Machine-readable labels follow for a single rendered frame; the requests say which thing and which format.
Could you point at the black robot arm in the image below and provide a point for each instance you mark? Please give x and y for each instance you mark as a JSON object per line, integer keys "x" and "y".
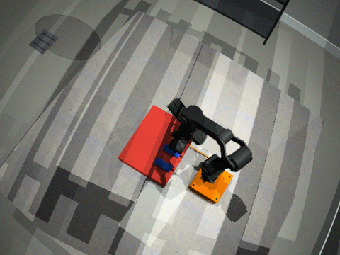
{"x": 193, "y": 120}

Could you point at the red flat plate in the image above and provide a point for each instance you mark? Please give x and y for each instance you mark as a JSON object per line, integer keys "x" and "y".
{"x": 148, "y": 150}

